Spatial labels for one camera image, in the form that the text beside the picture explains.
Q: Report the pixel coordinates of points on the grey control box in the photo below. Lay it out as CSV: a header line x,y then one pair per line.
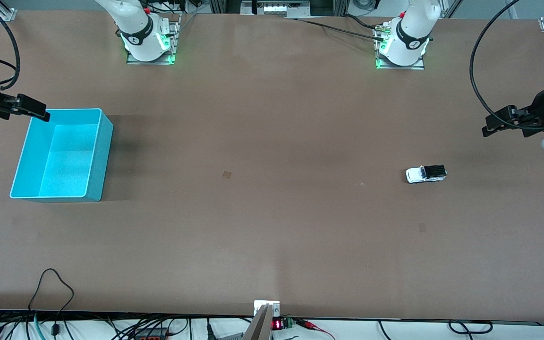
x,y
276,8

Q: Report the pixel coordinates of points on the red clip lead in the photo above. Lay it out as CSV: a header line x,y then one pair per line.
x,y
310,324

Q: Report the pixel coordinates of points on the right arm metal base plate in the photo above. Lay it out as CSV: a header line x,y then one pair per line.
x,y
149,62

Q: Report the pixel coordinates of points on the black power strip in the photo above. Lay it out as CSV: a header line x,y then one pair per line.
x,y
151,337

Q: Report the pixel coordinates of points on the red digit display module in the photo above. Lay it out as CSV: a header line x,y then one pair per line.
x,y
277,324

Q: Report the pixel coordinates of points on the grey camera mount bar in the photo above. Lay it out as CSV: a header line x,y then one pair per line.
x,y
259,328

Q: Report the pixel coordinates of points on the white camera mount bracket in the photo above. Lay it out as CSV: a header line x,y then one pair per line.
x,y
259,304

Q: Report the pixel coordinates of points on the white toy jeep black roof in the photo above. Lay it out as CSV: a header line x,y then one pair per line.
x,y
416,175

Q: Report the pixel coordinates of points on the turquoise plastic bin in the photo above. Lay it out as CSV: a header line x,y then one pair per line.
x,y
69,160

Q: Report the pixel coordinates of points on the black power plug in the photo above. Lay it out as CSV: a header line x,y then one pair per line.
x,y
209,330

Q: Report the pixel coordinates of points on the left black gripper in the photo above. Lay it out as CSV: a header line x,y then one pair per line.
x,y
539,107

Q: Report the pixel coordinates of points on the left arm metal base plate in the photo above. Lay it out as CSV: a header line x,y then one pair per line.
x,y
413,67

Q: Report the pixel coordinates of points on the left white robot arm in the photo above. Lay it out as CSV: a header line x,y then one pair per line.
x,y
411,33

